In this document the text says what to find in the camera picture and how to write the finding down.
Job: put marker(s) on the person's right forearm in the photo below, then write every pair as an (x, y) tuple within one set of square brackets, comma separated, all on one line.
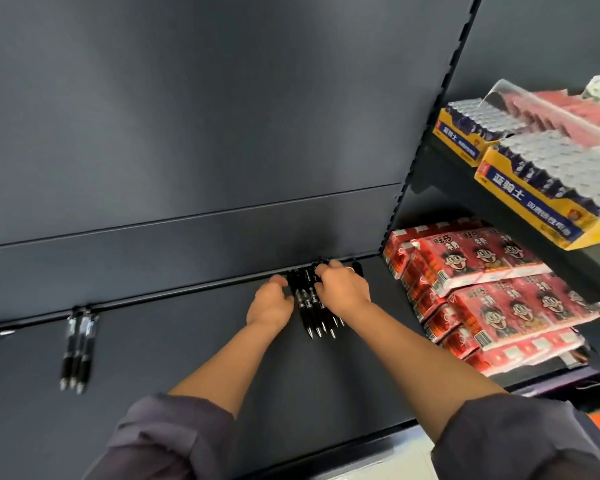
[(425, 369)]

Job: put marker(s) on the aligned bundle of black pens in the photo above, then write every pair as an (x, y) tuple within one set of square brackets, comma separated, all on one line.
[(307, 307)]

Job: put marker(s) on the plastic-wrapped red packets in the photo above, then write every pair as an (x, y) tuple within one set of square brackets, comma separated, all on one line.
[(570, 117)]

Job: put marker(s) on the person's left hand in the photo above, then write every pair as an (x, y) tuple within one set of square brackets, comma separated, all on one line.
[(272, 307)]

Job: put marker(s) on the yellow blue battery box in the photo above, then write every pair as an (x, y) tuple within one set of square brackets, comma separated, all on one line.
[(460, 139), (530, 199)]

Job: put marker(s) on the dark grey shelf unit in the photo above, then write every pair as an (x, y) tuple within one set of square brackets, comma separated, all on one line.
[(180, 119)]

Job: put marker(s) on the black stocked shelf unit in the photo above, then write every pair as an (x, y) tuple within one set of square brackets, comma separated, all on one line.
[(530, 34)]

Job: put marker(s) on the grey right sleeve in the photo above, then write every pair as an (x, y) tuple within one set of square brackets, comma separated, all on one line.
[(520, 439)]

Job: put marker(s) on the person's left forearm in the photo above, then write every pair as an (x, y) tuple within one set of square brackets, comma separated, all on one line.
[(225, 369)]

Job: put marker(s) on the person's right hand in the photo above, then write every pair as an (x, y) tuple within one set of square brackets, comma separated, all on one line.
[(345, 292)]

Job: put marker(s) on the grey sleeve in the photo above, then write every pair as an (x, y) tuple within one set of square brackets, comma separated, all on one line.
[(170, 439), (520, 439)]

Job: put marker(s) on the grey left sleeve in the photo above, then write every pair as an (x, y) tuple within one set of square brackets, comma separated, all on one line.
[(170, 439)]

